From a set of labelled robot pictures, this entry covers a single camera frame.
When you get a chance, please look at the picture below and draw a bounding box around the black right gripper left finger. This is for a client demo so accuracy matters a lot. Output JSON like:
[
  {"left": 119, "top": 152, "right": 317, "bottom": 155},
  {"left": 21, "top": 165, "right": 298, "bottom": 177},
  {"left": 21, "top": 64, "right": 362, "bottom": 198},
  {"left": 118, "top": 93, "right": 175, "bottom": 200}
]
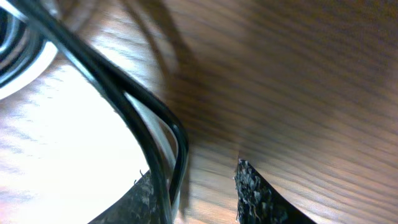
[{"left": 89, "top": 171, "right": 160, "bottom": 224}]

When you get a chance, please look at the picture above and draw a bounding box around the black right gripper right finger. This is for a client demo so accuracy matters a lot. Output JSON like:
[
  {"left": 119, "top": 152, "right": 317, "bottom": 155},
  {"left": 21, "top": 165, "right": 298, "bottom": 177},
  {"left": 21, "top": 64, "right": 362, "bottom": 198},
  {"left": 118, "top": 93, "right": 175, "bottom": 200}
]
[{"left": 234, "top": 159, "right": 315, "bottom": 224}]

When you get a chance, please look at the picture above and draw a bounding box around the white usb cable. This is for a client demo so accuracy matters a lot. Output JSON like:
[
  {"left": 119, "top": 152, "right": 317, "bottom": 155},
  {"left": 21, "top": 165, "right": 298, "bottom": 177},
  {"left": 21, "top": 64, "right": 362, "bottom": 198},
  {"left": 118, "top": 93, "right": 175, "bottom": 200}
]
[{"left": 0, "top": 0, "right": 183, "bottom": 218}]

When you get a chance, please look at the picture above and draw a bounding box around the black usb cable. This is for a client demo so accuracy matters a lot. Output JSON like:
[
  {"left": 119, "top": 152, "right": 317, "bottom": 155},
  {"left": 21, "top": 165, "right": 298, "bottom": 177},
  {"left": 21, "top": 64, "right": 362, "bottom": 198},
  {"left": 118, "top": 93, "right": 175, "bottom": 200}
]
[{"left": 0, "top": 0, "right": 190, "bottom": 224}]

